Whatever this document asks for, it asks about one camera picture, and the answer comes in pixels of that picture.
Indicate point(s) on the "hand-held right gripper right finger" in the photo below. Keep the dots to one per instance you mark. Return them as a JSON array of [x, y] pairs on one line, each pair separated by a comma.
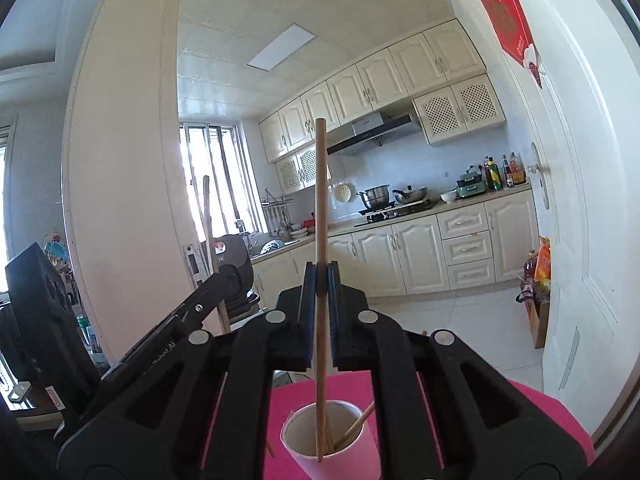
[[333, 310]]

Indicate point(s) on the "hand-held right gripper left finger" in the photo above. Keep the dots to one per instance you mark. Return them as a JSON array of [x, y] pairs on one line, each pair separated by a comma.
[[311, 310]]

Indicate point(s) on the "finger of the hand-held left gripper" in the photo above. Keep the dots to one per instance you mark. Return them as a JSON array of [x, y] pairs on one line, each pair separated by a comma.
[[210, 295]]

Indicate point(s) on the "light wooden chopstick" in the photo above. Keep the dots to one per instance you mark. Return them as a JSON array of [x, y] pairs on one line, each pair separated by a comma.
[[207, 220], [270, 448], [356, 422], [321, 185]]

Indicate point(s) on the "white paper cup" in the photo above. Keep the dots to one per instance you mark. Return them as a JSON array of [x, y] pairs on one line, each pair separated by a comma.
[[301, 430]]

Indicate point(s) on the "metal lock plate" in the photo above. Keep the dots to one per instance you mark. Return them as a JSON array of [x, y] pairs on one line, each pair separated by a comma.
[[192, 265]]

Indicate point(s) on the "black chair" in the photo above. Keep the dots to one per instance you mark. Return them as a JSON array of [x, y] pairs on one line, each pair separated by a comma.
[[232, 250]]

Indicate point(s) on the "wooden side table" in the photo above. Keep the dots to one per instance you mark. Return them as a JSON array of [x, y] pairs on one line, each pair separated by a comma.
[[30, 412]]

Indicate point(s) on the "red container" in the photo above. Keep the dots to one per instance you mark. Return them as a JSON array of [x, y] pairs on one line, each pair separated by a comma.
[[310, 225]]

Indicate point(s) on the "cream base cabinets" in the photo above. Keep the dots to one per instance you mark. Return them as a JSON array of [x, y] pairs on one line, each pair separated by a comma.
[[420, 255]]

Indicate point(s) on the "hanging utensil rack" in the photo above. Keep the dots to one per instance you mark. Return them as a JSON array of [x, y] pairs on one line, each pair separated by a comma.
[[276, 212]]

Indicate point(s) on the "gas stove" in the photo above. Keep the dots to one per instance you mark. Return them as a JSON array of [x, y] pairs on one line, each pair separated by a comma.
[[385, 215]]

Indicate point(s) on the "white hanging colander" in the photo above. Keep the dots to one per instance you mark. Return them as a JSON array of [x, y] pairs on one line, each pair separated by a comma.
[[343, 193]]

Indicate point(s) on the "steel cooking pot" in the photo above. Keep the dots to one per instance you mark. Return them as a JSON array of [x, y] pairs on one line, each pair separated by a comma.
[[374, 197]]

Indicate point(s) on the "barred kitchen window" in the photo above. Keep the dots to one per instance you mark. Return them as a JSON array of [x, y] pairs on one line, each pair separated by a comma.
[[200, 170]]

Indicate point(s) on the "living room window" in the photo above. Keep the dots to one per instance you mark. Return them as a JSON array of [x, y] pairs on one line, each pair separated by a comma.
[[5, 200]]

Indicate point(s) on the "dark wok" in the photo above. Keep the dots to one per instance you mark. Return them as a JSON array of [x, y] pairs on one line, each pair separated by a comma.
[[412, 194]]

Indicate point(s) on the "cream sliding door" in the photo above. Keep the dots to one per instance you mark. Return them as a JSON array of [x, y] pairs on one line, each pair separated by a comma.
[[125, 160]]

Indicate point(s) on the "white bowl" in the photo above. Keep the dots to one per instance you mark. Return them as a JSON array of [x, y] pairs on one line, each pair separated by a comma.
[[448, 197]]

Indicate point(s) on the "steel range hood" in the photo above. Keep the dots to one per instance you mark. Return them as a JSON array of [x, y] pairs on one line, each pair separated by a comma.
[[370, 132]]

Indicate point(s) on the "green kitchen appliance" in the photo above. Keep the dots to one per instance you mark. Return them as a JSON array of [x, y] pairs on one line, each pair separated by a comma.
[[472, 187]]

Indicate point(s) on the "brown paper bag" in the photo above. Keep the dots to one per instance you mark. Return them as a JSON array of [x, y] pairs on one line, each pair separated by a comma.
[[539, 320]]

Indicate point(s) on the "green oil bottle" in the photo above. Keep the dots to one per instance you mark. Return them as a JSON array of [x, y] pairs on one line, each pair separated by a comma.
[[494, 175]]

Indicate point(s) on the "orange snack packet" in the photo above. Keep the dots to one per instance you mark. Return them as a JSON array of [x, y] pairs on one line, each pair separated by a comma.
[[543, 260]]

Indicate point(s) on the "dark sauce bottle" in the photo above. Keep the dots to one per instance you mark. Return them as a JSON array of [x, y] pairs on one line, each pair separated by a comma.
[[507, 172]]

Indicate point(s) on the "pink tablecloth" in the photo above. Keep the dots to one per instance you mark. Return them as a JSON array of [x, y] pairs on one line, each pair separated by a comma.
[[550, 410]]

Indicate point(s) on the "rectangular ceiling light panel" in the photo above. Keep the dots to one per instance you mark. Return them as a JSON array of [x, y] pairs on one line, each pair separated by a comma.
[[280, 47]]

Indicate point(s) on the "white panel door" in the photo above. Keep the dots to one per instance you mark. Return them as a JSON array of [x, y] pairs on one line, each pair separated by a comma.
[[575, 210]]

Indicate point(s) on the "red door poster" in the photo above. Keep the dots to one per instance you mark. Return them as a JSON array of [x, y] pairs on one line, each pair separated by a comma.
[[505, 10]]

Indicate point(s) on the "lattice door wall cabinet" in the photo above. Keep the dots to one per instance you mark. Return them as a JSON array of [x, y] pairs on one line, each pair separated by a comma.
[[460, 110], [292, 172]]

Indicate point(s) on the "cream wall cabinet row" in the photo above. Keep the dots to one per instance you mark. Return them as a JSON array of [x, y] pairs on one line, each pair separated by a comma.
[[380, 77]]

